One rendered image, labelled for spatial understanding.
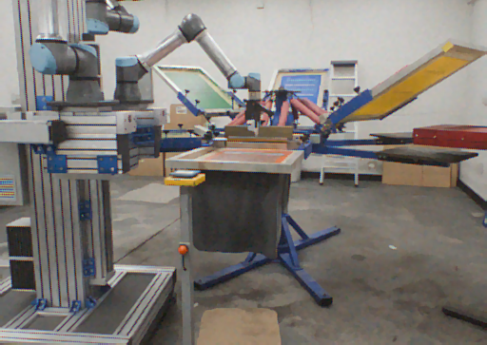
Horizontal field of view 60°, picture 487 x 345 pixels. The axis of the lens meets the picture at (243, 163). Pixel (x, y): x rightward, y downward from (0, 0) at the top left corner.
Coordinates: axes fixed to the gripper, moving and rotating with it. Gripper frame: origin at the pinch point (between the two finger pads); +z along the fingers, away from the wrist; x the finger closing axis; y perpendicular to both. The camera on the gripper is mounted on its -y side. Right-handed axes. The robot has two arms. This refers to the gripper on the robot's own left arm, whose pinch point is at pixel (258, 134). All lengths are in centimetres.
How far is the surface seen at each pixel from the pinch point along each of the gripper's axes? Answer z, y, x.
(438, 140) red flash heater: 1, -97, 2
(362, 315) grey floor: 106, -63, -1
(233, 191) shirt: 22, -1, 55
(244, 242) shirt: 47, -6, 53
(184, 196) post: 18, 12, 84
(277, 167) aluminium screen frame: 8, -23, 65
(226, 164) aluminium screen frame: 8, -1, 64
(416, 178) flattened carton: 95, -141, -392
